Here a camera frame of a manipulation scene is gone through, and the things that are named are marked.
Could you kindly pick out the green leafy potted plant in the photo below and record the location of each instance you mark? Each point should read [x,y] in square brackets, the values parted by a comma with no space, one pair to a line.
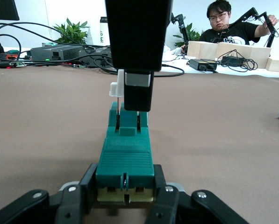
[191,32]
[71,31]

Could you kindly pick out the black teleoperation arm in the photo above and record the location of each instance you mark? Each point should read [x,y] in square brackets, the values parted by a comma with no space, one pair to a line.
[243,16]

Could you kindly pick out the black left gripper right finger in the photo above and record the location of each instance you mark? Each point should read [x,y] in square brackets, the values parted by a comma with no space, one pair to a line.
[172,205]

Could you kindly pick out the long wooden block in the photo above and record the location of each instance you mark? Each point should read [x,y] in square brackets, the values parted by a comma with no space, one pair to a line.
[204,49]

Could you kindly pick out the short wooden block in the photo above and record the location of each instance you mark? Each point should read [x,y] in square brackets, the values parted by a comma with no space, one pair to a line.
[278,65]

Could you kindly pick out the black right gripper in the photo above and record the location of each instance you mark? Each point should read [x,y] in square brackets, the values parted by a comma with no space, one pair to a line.
[139,35]

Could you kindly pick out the black power supply unit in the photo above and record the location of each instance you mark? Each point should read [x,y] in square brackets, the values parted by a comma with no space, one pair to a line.
[59,52]
[99,53]

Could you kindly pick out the person in black t-shirt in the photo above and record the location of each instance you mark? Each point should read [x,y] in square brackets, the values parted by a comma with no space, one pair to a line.
[232,35]

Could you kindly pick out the green load switch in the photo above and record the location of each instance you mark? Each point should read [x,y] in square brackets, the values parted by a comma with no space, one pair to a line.
[125,158]

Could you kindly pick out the person left forearm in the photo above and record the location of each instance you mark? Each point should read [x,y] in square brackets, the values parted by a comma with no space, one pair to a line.
[262,28]

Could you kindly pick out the white bottle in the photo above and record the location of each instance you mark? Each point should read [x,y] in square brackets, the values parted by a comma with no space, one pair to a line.
[102,30]

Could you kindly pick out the person left hand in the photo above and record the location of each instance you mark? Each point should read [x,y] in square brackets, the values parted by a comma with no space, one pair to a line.
[273,20]

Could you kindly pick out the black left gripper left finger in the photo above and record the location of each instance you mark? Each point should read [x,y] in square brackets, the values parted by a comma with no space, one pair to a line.
[69,205]

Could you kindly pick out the black power adapter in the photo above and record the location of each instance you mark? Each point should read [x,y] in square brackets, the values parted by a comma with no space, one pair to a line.
[200,63]

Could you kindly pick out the black monitor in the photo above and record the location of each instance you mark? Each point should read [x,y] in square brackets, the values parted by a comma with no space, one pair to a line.
[3,9]

